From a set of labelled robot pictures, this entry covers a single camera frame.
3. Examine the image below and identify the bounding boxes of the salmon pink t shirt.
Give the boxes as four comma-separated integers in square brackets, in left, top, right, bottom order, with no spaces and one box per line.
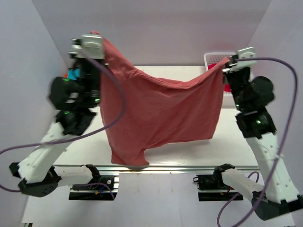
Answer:
[100,39,228,166]

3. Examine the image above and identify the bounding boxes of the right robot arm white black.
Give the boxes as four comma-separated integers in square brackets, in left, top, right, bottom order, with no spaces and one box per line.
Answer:
[214,67,303,220]

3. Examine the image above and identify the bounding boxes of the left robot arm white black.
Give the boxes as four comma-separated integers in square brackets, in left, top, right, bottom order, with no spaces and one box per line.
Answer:
[9,58,100,197]

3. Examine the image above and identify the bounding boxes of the red t shirt in basket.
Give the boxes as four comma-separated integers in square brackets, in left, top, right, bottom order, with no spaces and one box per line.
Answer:
[208,63,232,93]

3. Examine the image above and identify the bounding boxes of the white plastic basket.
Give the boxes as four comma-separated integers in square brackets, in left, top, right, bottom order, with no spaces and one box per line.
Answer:
[204,52,235,109]

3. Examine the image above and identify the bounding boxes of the folded teal t shirt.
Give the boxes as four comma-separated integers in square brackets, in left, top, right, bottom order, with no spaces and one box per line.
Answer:
[67,68,80,80]

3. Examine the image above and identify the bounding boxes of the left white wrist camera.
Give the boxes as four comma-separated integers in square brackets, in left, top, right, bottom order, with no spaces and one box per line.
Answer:
[68,34,105,60]

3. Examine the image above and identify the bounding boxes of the aluminium front rail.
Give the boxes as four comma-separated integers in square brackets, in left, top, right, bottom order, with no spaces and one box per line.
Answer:
[54,164,260,175]

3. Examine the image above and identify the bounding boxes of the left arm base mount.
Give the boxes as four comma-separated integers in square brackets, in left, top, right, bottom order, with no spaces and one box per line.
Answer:
[69,165,117,201]

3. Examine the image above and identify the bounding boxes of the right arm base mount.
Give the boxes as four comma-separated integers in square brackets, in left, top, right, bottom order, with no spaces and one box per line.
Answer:
[193,164,243,201]

